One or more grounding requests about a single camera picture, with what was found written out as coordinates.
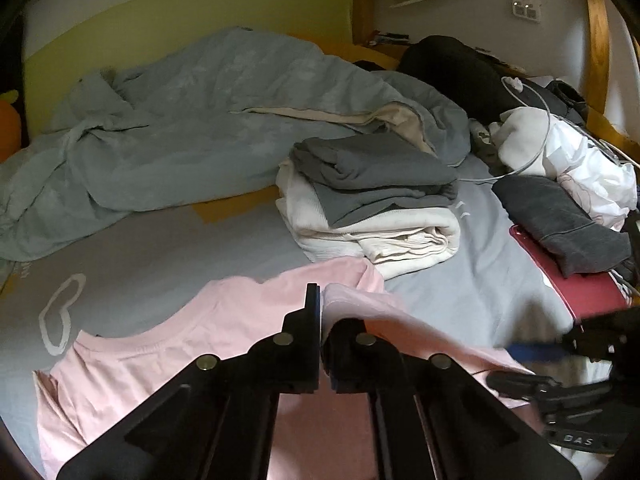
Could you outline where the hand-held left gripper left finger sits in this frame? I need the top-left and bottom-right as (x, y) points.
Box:
(56, 282), (322, 480)

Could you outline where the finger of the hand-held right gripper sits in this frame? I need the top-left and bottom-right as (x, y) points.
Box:
(486, 370), (564, 404)
(505, 327), (614, 363)

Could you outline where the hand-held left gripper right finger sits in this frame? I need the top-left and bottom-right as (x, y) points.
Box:
(320, 317), (576, 480)

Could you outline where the pink t-shirt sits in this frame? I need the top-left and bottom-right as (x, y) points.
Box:
(32, 259), (541, 480)

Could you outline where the white cloth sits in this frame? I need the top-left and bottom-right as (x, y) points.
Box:
(545, 357), (618, 480)

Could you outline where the red laptop case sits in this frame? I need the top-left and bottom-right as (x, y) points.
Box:
(509, 224), (631, 323)

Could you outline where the folded cream garment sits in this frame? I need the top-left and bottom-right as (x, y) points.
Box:
(275, 160), (462, 281)

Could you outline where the dark grey hoodie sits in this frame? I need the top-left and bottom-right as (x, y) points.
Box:
(492, 175), (633, 279)

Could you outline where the grey printed bed sheet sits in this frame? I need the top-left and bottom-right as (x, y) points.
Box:
(0, 155), (576, 461)

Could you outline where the folded dark grey garment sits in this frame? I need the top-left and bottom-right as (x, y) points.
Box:
(291, 135), (460, 228)

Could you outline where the white crumpled clothing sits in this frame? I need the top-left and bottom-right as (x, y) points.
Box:
(492, 107), (638, 231)

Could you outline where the grey-green duvet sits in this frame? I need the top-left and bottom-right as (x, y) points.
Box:
(0, 27), (473, 261)

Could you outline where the black clothing pile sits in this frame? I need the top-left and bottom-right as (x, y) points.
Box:
(397, 35), (588, 126)

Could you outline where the orange pillow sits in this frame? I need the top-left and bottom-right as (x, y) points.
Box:
(320, 40), (416, 68)

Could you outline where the yellow and white headboard panel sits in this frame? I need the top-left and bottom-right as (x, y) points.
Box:
(20, 0), (357, 138)

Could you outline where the orange carrot plush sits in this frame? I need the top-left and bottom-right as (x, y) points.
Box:
(0, 89), (23, 163)

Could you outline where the white charger cable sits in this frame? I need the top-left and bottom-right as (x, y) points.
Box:
(457, 76), (638, 183)

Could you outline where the white wall power strip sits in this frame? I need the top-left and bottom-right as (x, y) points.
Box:
(511, 0), (546, 25)

